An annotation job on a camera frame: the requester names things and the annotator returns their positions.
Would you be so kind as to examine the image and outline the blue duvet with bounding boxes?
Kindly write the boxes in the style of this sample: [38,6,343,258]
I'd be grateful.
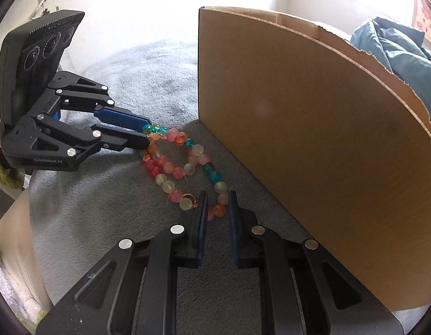
[351,17,431,117]

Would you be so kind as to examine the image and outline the brown cardboard box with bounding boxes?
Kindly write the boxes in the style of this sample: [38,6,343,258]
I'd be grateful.
[198,6,431,311]

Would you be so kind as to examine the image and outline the small orange pink bead bracelet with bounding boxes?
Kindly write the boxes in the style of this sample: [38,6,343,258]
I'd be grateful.
[143,141,202,182]

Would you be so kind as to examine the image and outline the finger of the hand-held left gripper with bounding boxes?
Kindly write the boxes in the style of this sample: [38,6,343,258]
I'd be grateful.
[50,71,146,130]
[25,113,150,157]

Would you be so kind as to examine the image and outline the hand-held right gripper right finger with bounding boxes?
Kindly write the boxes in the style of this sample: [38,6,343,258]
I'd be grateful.
[227,190,403,335]

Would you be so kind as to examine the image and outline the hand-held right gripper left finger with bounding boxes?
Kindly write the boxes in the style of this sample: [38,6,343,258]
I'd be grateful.
[36,190,208,335]

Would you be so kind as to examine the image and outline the person's leg cream pants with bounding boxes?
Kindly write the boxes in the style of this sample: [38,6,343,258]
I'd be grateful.
[0,185,54,325]

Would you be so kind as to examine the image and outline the large multicolour bead bracelet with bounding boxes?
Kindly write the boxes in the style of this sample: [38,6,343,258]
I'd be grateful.
[142,123,233,221]

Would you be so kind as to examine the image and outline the floral curtain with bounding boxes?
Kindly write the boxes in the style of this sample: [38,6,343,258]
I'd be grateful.
[413,0,431,40]

